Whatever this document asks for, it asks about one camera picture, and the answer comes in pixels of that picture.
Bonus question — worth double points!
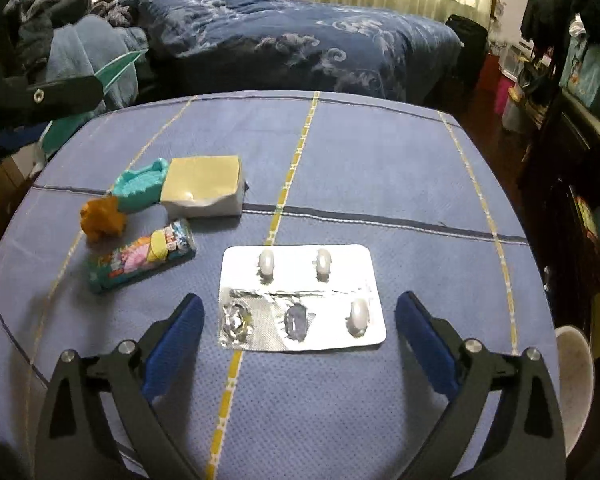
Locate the clear storage box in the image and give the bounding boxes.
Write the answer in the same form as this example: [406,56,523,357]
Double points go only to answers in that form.
[502,42,534,77]

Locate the white plastic wastebasket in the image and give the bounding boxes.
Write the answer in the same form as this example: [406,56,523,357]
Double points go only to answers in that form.
[555,326,596,461]

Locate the pink storage box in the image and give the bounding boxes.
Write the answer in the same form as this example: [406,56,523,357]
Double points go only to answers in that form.
[481,52,515,117]

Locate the orange toy figure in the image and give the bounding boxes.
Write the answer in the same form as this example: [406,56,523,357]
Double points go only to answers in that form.
[81,195,127,242]

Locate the teal printed bag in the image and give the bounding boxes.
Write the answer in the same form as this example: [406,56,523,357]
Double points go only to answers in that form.
[560,20,600,108]

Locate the black hanging coat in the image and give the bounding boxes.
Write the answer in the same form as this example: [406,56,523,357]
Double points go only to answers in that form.
[520,0,574,53]

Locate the green foil packet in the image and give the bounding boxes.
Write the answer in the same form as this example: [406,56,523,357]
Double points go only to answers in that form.
[40,49,149,157]

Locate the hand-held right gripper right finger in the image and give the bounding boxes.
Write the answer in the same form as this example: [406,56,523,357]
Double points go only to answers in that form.
[395,291,567,480]

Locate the colourful boxes on shelf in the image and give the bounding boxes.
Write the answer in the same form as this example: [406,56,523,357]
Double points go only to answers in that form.
[570,185,600,282]

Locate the silver pill blister pack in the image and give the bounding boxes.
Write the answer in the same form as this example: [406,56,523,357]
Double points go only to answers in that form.
[217,245,387,353]

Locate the blue patterned duvet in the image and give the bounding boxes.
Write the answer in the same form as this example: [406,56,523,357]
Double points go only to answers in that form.
[140,0,463,107]

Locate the colourful cartoon candy tube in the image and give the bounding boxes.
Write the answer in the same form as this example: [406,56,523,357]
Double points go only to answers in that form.
[89,218,197,293]

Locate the dark puffer jacket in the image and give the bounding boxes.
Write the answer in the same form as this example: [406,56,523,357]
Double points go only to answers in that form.
[17,10,57,82]

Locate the black suitcase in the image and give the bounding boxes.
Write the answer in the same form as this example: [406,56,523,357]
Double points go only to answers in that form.
[445,14,489,91]

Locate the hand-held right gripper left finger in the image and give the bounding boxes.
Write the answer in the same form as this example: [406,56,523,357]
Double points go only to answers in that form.
[35,292,206,480]

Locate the light blue fleece robe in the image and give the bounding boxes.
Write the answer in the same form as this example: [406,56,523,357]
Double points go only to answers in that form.
[45,25,148,112]

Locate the grey patterned jacket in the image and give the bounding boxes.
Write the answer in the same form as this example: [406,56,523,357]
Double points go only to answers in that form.
[5,0,93,37]

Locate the dark wooden dresser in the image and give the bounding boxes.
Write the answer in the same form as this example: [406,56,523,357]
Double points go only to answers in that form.
[517,90,600,361]

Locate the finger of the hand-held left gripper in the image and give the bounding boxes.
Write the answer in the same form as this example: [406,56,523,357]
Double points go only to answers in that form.
[0,126,49,155]
[26,76,104,122]

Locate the small box with gold top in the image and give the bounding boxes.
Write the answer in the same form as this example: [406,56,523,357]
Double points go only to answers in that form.
[160,155,247,218]

